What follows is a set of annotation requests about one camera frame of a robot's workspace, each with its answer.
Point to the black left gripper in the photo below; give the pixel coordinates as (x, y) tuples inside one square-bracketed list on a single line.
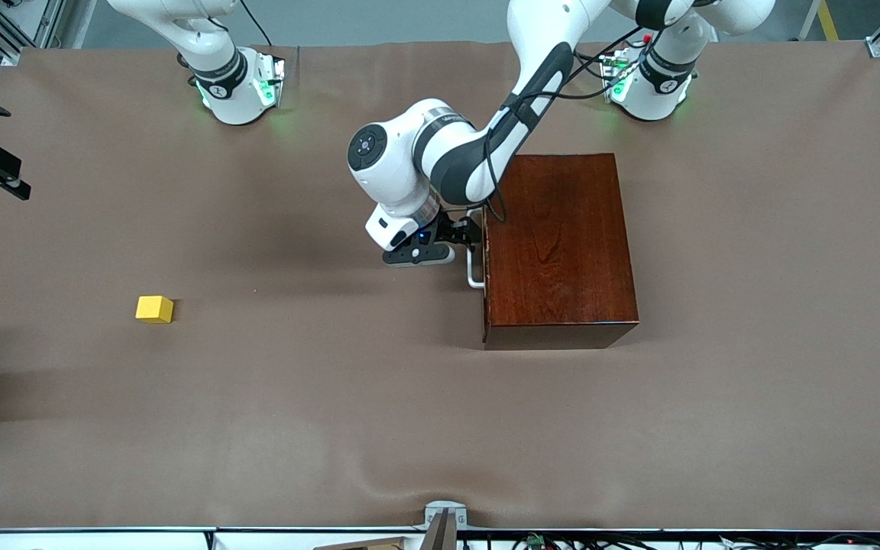
[(457, 228)]

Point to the yellow wooden block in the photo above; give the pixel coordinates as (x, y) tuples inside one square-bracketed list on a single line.
[(153, 308)]

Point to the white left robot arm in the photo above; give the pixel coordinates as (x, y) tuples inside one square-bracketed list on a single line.
[(394, 164)]

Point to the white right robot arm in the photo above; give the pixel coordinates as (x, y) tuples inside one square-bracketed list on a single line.
[(230, 99)]

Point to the dark brown wooden cabinet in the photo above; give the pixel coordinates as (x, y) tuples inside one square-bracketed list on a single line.
[(562, 252)]

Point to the brown table cover sheet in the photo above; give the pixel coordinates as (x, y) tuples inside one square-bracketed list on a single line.
[(333, 420)]

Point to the green terminal connector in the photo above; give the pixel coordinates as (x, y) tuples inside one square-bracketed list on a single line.
[(535, 541)]

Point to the brown cardboard piece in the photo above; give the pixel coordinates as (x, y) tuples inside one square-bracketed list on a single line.
[(371, 545)]

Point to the grey metal camera mount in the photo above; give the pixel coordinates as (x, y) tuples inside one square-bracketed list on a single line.
[(440, 527)]

